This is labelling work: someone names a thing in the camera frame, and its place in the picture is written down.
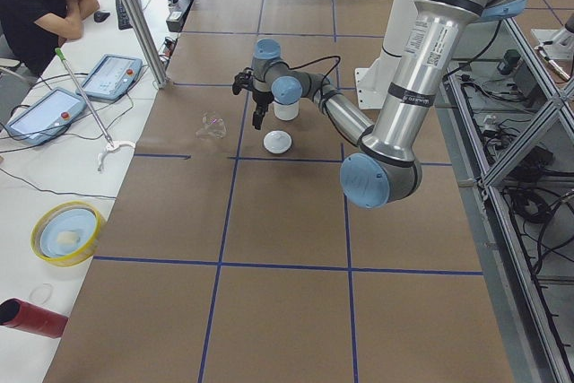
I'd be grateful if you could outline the black keyboard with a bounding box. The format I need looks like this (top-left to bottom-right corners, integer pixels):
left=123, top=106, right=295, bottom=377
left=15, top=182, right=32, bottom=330
left=115, top=0, right=142, bottom=30

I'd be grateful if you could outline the white enamel mug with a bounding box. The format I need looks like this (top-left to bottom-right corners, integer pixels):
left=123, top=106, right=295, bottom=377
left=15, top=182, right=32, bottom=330
left=273, top=101, right=300, bottom=121

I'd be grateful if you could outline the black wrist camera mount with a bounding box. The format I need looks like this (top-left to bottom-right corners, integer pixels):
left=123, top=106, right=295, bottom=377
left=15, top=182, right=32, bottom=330
left=232, top=67, right=254, bottom=95

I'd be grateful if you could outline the aluminium frame post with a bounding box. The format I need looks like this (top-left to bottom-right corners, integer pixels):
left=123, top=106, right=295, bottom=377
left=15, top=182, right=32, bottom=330
left=122, top=0, right=168, bottom=89

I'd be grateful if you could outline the red cylinder tube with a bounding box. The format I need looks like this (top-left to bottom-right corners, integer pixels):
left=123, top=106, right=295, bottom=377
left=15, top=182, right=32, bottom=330
left=1, top=298, right=68, bottom=338

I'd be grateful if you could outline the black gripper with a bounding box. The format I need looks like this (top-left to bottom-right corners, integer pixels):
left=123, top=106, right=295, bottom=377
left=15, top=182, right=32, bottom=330
left=250, top=83, right=274, bottom=130

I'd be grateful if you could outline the clear glass funnel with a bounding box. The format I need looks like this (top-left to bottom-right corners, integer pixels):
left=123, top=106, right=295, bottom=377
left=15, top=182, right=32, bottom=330
left=196, top=111, right=227, bottom=139

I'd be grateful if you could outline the near teach pendant tablet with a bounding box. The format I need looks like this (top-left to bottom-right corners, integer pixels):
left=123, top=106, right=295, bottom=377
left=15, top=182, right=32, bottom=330
left=5, top=87, right=87, bottom=145

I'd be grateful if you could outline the light blue plate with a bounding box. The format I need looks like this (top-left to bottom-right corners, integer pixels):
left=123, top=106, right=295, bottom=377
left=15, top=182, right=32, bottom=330
left=39, top=208, right=97, bottom=258

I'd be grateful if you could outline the black power adapter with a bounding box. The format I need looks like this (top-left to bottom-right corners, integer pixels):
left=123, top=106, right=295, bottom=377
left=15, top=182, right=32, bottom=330
left=497, top=49, right=521, bottom=76

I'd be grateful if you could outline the teach pendant tablet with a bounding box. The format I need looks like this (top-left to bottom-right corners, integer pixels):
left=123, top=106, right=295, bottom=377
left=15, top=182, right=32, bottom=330
left=81, top=54, right=143, bottom=102
left=5, top=87, right=87, bottom=145

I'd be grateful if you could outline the man in black shirt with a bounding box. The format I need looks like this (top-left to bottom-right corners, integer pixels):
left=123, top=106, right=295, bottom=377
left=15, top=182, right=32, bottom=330
left=1, top=0, right=100, bottom=76

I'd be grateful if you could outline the far teach pendant tablet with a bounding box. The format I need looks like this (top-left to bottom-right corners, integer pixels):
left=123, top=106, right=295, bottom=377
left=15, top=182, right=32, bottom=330
left=81, top=54, right=143, bottom=102

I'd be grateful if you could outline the yellow rimmed bowl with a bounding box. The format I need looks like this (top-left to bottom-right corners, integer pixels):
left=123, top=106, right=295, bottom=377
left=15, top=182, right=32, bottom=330
left=30, top=201, right=107, bottom=267

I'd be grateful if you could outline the aluminium frame rail structure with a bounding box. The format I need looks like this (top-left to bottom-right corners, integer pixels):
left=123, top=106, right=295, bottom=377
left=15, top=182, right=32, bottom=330
left=439, top=9, right=573, bottom=382

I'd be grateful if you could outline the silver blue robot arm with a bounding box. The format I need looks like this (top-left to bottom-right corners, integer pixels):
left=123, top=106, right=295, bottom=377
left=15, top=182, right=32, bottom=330
left=232, top=0, right=527, bottom=209

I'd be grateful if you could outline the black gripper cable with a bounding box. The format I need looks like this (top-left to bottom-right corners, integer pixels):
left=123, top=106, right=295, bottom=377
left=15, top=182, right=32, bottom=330
left=286, top=55, right=342, bottom=97

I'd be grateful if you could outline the reacher grabber stick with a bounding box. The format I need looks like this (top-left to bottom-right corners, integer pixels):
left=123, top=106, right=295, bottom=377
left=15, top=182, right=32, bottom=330
left=55, top=48, right=135, bottom=172

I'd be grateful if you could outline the black computer mouse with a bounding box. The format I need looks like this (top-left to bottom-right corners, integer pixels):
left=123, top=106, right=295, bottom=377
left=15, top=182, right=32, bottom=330
left=93, top=10, right=110, bottom=23

